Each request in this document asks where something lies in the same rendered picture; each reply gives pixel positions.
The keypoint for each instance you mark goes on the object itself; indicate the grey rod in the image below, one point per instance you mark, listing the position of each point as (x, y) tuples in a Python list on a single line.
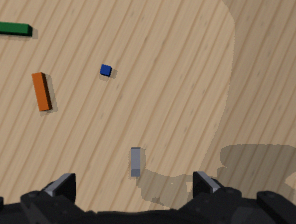
[(135, 161)]

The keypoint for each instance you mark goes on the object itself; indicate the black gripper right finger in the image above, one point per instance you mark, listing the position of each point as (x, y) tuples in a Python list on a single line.
[(213, 203)]

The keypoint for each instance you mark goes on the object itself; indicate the small blue block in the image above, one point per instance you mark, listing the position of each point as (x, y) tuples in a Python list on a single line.
[(105, 70)]

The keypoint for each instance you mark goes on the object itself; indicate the green rod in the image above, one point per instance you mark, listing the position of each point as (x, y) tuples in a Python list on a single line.
[(17, 29)]

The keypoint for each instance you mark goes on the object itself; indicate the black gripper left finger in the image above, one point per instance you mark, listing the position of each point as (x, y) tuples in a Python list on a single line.
[(54, 204)]

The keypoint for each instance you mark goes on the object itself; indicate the orange rod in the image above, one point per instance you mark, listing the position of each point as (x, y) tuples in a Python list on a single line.
[(42, 91)]

